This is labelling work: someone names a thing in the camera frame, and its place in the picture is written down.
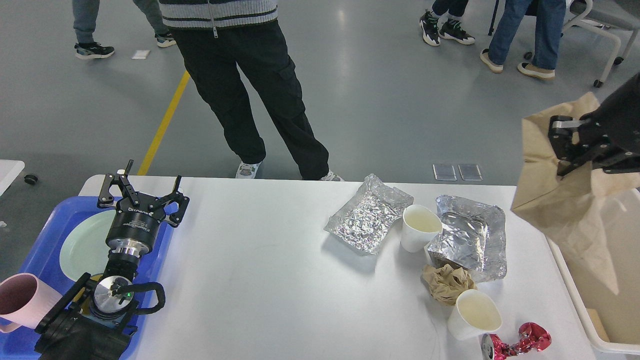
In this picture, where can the white paper cup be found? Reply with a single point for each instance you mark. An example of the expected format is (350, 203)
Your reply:
(474, 314)
(419, 227)

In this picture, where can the white office chair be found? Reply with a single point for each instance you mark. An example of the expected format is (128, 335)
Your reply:
(598, 17)

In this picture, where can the mint green plate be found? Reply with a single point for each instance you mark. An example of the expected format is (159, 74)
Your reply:
(85, 249)

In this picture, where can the white paper cup upper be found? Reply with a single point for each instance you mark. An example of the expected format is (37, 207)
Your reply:
(419, 227)

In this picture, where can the brown paper bag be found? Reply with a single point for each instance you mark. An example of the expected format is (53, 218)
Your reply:
(568, 209)

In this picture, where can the white paper cup lower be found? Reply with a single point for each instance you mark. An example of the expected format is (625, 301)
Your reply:
(474, 314)

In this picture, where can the foil sheet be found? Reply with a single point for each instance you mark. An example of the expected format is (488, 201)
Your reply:
(366, 218)
(473, 237)

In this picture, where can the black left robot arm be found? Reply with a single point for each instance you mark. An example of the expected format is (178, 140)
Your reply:
(90, 320)

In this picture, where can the person in grey trousers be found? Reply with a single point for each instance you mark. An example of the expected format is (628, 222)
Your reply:
(85, 14)

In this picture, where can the beige plastic bin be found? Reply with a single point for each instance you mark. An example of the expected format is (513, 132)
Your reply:
(610, 320)

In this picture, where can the small white side table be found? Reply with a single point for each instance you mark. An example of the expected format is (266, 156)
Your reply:
(12, 169)

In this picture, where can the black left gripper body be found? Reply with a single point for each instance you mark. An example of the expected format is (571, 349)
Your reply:
(134, 230)

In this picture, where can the crumpled brown napkin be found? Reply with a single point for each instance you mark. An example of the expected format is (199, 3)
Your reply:
(446, 284)

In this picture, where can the pink mug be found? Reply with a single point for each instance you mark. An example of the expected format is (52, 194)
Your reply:
(24, 301)

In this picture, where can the person in black trousers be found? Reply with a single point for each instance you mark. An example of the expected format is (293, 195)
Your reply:
(221, 40)

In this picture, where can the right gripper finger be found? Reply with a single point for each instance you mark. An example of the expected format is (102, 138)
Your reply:
(578, 142)
(618, 163)

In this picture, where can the red candy wrapper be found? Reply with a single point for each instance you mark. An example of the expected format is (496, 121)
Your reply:
(532, 337)

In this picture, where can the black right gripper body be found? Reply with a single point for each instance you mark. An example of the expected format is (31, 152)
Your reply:
(616, 120)

